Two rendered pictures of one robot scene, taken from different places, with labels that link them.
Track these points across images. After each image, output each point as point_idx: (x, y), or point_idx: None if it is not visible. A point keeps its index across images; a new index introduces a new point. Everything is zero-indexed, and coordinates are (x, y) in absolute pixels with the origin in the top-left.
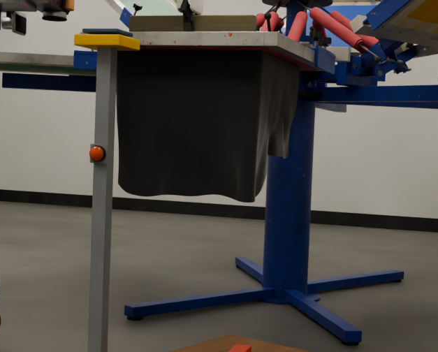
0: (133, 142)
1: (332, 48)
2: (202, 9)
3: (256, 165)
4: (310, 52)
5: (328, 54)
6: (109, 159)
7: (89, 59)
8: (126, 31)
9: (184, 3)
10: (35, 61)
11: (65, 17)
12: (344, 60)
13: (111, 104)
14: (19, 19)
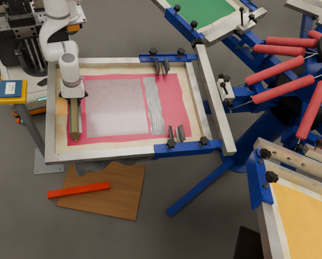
0: None
1: (223, 142)
2: (81, 96)
3: (84, 169)
4: (139, 154)
5: (190, 151)
6: (26, 124)
7: (170, 17)
8: (11, 96)
9: (60, 92)
10: (152, 1)
11: (71, 33)
12: (223, 153)
13: (20, 112)
14: None
